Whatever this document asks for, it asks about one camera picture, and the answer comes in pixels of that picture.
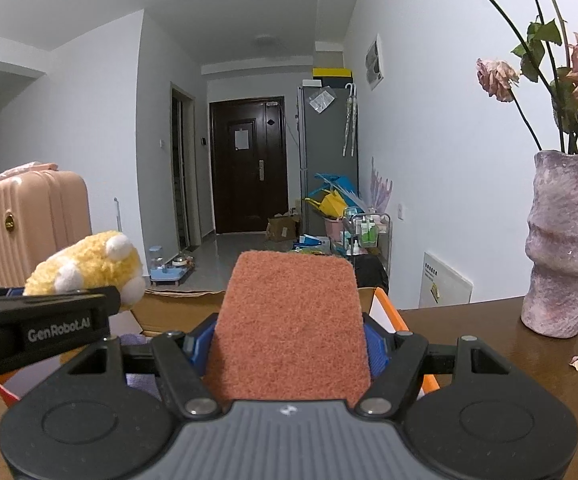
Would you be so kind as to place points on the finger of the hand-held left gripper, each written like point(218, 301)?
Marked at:
point(59, 300)

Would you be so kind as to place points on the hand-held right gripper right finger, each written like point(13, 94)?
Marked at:
point(376, 352)

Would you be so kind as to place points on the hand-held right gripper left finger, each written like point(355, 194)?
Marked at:
point(200, 347)

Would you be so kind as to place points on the orange cardboard box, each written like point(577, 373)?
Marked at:
point(179, 310)

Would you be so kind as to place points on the yellow plush toy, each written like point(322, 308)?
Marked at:
point(94, 265)

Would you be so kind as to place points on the orange layered scouring sponge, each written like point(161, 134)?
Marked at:
point(289, 320)

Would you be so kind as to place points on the pink ribbed suitcase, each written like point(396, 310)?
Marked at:
point(29, 230)

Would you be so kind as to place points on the blue pet feeder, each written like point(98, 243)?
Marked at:
point(166, 267)

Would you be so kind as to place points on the white leaning board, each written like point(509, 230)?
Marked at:
point(444, 280)

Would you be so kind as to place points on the blue floor package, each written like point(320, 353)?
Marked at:
point(311, 243)

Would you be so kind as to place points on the pink bucket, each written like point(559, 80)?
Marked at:
point(335, 229)

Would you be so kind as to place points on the brown floor cardboard box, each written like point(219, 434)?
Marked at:
point(281, 229)

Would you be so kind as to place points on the yellow bag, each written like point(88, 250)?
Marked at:
point(329, 205)

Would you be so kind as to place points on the dark brown entrance door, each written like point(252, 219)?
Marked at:
point(249, 180)

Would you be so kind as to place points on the grey refrigerator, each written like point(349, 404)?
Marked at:
point(326, 150)

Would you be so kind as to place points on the white paper on door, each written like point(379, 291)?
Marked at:
point(241, 140)

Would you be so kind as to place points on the mottled pink ceramic vase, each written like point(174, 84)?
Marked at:
point(564, 245)

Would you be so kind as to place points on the hanging folded umbrella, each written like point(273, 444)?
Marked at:
point(349, 120)

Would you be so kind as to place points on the clear plastic bag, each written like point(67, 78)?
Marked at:
point(323, 100)

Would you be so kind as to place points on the yellow and black box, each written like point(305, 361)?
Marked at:
point(331, 74)

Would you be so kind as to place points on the white electrical panel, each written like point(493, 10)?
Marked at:
point(374, 62)

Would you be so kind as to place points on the white wall socket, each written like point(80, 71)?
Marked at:
point(401, 211)

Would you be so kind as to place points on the purple coral wall decor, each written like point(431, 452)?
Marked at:
point(381, 185)

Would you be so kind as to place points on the side door frame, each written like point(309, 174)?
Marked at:
point(184, 170)

